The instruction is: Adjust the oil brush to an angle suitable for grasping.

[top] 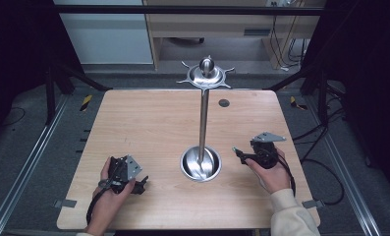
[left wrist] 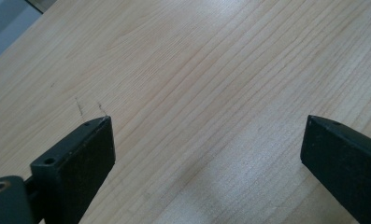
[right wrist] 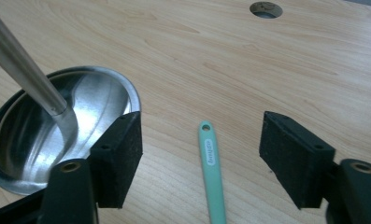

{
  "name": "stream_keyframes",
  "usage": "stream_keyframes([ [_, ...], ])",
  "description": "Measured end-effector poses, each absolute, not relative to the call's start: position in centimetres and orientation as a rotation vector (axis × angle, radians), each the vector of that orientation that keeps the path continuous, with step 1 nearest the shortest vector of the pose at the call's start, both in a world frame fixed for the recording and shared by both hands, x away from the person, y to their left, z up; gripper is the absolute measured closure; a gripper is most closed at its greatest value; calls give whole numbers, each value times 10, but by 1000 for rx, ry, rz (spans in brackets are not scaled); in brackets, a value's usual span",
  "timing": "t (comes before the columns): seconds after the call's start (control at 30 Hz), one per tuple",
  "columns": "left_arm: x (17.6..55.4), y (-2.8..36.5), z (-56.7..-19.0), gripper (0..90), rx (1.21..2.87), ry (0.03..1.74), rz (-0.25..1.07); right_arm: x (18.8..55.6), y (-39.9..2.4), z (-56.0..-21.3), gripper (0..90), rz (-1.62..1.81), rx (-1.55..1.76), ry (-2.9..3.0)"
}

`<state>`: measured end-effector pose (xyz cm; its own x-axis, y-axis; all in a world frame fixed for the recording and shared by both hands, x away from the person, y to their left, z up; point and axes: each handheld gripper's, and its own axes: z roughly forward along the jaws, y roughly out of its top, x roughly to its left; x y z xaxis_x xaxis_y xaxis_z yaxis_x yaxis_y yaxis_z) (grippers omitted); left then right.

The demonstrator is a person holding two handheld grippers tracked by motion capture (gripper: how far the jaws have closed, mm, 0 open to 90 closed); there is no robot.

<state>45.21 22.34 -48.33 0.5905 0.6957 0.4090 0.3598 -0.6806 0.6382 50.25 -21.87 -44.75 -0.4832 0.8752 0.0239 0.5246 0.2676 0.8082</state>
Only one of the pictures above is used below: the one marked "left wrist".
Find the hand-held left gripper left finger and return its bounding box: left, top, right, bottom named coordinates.
left=30, top=115, right=117, bottom=224

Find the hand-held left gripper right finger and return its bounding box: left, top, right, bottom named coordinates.
left=300, top=114, right=371, bottom=224

